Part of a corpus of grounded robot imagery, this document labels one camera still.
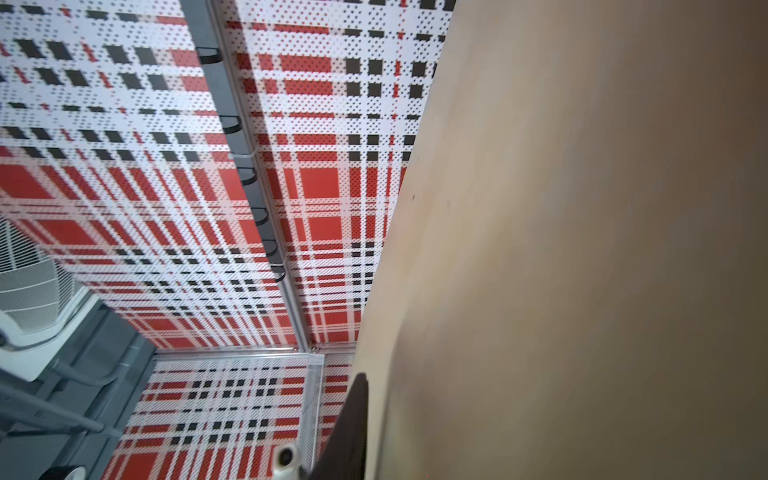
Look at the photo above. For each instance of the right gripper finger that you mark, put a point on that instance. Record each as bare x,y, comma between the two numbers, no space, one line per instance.
345,454

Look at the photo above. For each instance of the plywood board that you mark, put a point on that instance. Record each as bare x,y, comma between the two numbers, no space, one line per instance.
574,283

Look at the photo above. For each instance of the ceiling spot light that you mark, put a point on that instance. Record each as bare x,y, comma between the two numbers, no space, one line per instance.
67,472

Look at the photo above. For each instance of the ceiling air conditioner vent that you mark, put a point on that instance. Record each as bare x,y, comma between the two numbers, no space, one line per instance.
42,305

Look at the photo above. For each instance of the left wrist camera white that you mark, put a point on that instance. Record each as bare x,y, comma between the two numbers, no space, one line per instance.
286,463

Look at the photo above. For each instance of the black hook rail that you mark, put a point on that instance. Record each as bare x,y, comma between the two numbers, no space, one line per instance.
215,56

